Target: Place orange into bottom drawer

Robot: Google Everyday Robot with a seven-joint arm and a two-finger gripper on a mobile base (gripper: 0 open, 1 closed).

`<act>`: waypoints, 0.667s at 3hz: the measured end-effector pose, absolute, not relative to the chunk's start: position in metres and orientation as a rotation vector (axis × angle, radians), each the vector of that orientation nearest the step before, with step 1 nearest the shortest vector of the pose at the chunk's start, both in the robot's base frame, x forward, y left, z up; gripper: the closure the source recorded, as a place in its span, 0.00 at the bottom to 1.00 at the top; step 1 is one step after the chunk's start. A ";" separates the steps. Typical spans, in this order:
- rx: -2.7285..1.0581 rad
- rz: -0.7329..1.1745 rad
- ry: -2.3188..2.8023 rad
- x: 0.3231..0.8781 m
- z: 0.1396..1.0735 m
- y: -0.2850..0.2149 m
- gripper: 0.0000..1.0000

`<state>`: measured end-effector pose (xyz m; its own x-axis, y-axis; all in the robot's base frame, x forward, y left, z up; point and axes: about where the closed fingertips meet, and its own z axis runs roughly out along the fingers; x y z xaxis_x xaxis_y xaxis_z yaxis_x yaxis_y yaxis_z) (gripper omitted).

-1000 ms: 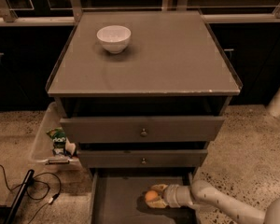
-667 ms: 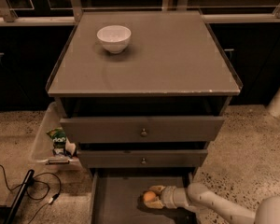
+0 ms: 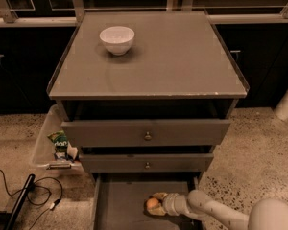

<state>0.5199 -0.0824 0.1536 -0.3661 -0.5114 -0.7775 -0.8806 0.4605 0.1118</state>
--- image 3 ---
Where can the white ceramic bowl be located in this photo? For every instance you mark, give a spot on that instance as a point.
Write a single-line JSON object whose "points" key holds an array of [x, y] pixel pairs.
{"points": [[117, 39]]}

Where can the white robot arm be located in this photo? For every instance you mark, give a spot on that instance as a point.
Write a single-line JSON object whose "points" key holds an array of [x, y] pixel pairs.
{"points": [[266, 214]]}

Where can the grey drawer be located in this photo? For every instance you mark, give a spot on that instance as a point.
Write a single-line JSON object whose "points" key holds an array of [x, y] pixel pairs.
{"points": [[130, 133], [135, 163], [120, 198]]}

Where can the orange fruit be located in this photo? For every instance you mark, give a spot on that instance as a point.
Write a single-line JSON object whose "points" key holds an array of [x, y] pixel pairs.
{"points": [[152, 203]]}

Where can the grey middle drawer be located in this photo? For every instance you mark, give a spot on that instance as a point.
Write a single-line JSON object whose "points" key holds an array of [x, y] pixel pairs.
{"points": [[135, 163]]}

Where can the grey drawer cabinet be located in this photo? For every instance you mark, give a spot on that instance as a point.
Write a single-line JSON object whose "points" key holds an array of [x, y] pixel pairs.
{"points": [[177, 68]]}

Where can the black bar stand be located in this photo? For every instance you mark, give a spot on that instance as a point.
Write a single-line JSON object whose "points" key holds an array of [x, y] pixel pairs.
{"points": [[19, 202]]}

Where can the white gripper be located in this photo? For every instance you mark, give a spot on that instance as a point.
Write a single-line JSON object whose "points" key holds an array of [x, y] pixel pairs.
{"points": [[170, 203]]}

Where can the brass middle drawer knob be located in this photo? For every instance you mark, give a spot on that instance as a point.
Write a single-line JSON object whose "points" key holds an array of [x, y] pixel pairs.
{"points": [[147, 165]]}

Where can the brass top drawer knob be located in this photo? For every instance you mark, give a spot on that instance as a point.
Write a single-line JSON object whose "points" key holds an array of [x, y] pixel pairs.
{"points": [[148, 136]]}

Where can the grey bottom drawer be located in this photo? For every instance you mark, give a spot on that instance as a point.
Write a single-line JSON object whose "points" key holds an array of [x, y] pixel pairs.
{"points": [[120, 198]]}

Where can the green snack bag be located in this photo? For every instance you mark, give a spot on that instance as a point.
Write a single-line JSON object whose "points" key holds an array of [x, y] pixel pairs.
{"points": [[60, 143]]}

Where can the clear plastic bin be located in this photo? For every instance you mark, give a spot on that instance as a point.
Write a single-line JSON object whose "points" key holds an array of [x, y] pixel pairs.
{"points": [[43, 157]]}

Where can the grey top drawer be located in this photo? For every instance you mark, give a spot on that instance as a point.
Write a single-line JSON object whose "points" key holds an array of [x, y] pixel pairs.
{"points": [[130, 133]]}

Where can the brass drawer knob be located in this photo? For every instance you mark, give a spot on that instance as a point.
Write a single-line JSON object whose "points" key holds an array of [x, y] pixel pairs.
{"points": [[148, 136], [147, 165]]}

